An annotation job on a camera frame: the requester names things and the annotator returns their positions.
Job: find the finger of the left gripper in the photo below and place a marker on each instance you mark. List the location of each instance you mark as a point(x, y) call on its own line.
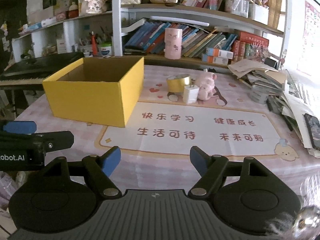
point(19, 127)
point(55, 141)

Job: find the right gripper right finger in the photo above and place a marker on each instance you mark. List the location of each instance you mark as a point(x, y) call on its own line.
point(211, 170)

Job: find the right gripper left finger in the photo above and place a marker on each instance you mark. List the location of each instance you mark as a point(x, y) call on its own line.
point(97, 171)

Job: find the pink plush pig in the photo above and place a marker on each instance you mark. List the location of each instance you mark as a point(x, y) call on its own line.
point(206, 83)

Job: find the black electric keyboard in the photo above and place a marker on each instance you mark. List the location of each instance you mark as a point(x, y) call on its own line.
point(29, 74)

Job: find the pink desk mat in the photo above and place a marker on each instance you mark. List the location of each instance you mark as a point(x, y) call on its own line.
point(156, 141)

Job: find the yellow cardboard box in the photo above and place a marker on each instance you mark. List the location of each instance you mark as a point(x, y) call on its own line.
point(96, 90)

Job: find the white charger plug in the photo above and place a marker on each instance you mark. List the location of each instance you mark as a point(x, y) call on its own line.
point(190, 94)

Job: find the yellow tape roll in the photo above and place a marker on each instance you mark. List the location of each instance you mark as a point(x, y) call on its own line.
point(177, 83)

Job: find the stack of papers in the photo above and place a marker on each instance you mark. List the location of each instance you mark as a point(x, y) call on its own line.
point(286, 93)

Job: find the white green jar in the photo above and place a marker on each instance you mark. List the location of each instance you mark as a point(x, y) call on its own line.
point(106, 49)

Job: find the orange blue box lower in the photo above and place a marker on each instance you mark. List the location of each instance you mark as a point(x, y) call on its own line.
point(213, 59)

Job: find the orange blue box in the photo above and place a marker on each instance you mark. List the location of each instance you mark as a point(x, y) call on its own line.
point(213, 59)
point(219, 53)

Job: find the smartphone with photo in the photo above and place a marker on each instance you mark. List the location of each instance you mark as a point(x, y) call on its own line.
point(312, 124)

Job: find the orange blue box upper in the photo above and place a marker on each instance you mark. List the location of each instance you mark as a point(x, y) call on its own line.
point(219, 53)

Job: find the pink cylindrical container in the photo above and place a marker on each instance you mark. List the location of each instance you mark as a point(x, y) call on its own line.
point(173, 43)

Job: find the red book set box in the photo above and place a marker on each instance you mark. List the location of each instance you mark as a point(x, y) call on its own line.
point(252, 38)

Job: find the white bookshelf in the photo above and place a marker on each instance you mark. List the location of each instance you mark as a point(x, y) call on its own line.
point(122, 23)

